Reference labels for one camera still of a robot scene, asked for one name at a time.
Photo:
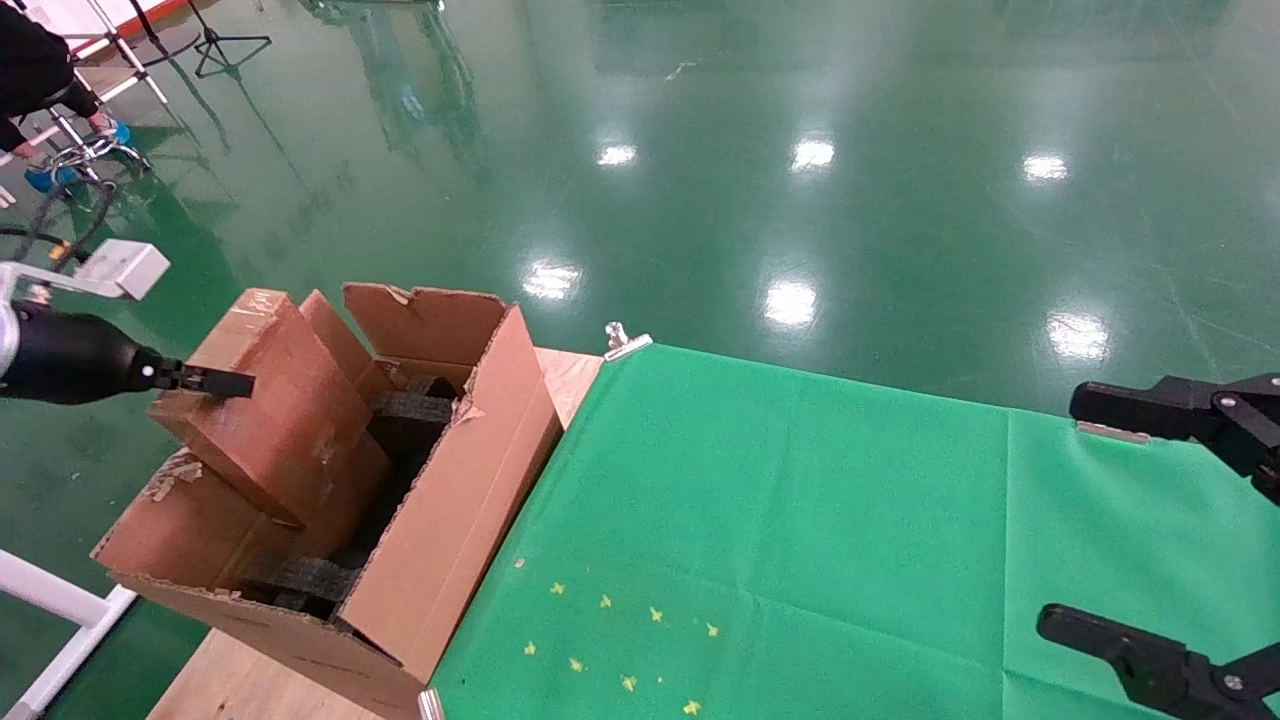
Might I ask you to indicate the chrome chair base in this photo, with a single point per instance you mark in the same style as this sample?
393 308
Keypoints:
95 152

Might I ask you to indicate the black tripod stand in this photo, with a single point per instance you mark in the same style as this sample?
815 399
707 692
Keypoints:
225 45

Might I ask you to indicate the large open cardboard carton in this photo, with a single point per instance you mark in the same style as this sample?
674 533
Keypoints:
450 520

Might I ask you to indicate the blue shoe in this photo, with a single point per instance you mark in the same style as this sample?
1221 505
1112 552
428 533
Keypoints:
122 133
50 180

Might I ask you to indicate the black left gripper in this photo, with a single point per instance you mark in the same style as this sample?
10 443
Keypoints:
70 358

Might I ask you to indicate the white metal frame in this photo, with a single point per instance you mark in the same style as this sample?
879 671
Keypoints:
60 600

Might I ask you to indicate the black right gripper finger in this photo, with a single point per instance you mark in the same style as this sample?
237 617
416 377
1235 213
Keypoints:
1150 660
1160 408

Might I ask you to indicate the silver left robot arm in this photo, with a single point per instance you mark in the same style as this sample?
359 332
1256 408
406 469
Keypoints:
6 335

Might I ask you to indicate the small brown cardboard box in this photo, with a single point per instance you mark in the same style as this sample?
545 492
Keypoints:
280 410

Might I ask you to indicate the black foam block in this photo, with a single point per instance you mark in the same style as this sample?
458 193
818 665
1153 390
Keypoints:
415 405
305 582

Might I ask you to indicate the person in black clothes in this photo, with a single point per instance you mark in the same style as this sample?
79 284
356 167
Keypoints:
30 60

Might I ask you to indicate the green cloth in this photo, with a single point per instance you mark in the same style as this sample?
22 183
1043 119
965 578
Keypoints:
850 560

